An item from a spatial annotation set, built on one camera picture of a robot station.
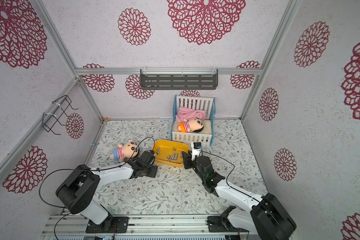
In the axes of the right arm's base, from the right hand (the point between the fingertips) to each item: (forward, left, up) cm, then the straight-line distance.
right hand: (187, 152), depth 84 cm
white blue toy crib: (+18, -12, -8) cm, 23 cm away
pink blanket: (+36, -1, -5) cm, 37 cm away
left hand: (-4, +22, -14) cm, 27 cm away
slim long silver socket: (+9, +20, -13) cm, 25 cm away
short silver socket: (+12, +9, -15) cm, 21 cm away
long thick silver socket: (+5, +9, -14) cm, 17 cm away
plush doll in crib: (+25, -5, -4) cm, 25 cm away
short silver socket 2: (+4, +12, -14) cm, 19 cm away
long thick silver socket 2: (+5, +7, -13) cm, 16 cm away
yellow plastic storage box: (+8, +12, -15) cm, 21 cm away
